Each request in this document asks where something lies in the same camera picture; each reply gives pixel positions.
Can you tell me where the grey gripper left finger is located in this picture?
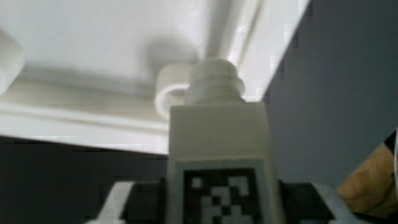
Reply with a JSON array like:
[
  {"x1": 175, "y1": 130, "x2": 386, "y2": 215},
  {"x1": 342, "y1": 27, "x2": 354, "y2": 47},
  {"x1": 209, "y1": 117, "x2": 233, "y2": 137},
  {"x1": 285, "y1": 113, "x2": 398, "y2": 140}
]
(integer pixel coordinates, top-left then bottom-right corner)
[{"x1": 84, "y1": 181, "x2": 136, "y2": 224}]

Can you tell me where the white table leg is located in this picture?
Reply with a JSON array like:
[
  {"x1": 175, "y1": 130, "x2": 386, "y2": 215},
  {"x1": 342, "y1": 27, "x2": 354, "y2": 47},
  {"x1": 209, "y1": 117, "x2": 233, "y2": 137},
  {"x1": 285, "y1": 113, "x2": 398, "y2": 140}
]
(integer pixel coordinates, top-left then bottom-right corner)
[{"x1": 166, "y1": 59, "x2": 287, "y2": 224}]

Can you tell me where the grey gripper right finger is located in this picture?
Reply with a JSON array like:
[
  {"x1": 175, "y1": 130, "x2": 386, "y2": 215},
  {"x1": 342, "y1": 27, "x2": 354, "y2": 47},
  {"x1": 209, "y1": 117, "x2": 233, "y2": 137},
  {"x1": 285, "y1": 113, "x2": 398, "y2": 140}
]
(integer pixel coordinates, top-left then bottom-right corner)
[{"x1": 313, "y1": 183, "x2": 381, "y2": 224}]

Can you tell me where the white square table top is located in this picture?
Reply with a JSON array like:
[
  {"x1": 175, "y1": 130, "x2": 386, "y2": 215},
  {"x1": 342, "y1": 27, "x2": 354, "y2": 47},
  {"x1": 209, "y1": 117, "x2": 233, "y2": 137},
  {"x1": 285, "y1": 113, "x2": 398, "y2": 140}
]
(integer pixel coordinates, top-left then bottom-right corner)
[{"x1": 0, "y1": 0, "x2": 312, "y2": 154}]

